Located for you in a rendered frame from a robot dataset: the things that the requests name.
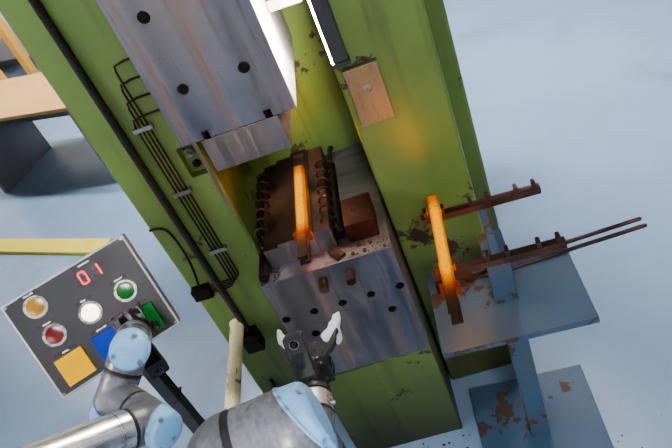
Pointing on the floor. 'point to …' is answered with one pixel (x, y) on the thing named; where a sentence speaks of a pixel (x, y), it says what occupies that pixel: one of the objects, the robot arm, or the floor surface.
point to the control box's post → (176, 400)
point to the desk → (35, 95)
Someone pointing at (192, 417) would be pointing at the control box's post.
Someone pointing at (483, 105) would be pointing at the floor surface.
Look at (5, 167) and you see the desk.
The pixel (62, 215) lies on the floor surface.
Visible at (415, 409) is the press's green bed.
